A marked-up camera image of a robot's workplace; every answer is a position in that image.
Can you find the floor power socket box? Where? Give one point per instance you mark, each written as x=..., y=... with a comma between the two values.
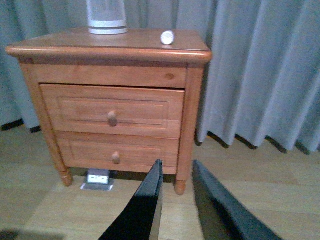
x=98, y=180

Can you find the wooden nightstand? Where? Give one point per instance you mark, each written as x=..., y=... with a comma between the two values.
x=136, y=59

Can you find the grey curtain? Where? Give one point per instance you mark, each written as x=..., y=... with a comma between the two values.
x=263, y=80

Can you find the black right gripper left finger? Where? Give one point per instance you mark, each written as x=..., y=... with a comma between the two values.
x=141, y=218

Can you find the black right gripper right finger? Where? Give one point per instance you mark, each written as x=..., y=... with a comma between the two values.
x=221, y=215

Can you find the wooden drawer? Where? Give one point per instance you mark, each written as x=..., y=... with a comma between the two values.
x=114, y=110
x=117, y=152

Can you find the white air purifier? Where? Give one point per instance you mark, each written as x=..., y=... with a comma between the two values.
x=106, y=17

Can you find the white medicine bottle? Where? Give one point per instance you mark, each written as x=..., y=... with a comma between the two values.
x=167, y=37

